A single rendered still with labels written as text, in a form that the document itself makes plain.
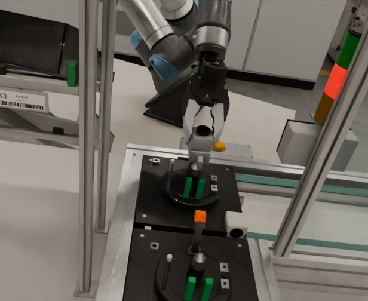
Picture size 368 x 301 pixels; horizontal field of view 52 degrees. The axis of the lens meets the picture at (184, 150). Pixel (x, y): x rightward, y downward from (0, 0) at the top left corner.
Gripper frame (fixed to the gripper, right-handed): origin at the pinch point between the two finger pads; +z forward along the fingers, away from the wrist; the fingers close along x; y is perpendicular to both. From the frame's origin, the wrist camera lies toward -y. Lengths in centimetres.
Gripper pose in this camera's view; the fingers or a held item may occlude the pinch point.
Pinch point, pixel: (202, 138)
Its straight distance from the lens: 80.3
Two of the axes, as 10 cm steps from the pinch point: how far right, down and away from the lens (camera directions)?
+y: -1.1, 1.2, 9.9
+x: -9.9, -1.2, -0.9
